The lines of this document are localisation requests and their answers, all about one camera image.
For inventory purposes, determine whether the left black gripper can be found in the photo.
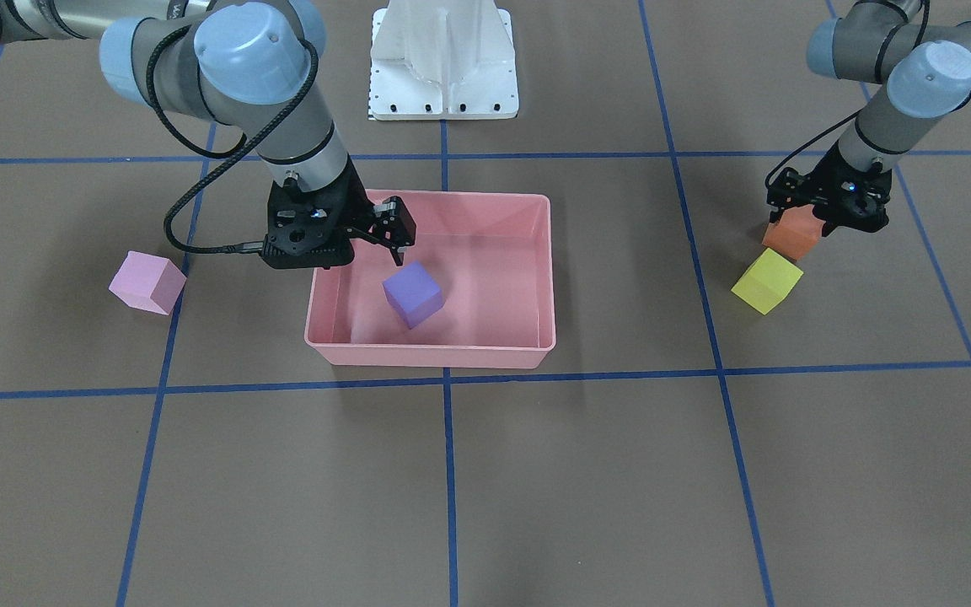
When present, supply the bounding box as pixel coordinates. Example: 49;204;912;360
766;145;890;238

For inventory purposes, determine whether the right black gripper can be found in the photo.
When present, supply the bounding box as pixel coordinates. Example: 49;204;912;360
260;160;417;270

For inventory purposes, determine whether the orange foam block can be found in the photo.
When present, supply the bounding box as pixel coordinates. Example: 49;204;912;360
762;205;824;261

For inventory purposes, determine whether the purple foam block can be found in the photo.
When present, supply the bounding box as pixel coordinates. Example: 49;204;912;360
382;261;444;328

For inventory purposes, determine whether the pink foam block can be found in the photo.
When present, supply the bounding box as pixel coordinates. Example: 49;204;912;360
108;250;186;315

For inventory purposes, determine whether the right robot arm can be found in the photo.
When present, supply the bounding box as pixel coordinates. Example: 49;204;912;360
0;1;416;269

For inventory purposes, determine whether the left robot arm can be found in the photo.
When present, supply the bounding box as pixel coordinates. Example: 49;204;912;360
765;1;971;235

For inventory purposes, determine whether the pink plastic bin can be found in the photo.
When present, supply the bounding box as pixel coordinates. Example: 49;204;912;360
304;190;556;369

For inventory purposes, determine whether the yellow foam block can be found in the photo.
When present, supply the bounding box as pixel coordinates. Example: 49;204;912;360
731;247;804;315

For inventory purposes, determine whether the brown paper table cover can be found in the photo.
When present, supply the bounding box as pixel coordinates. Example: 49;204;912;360
0;1;971;606

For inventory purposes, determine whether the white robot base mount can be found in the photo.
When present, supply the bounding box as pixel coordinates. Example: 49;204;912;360
367;1;520;121

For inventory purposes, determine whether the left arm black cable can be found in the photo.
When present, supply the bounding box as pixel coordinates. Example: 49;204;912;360
764;0;933;191

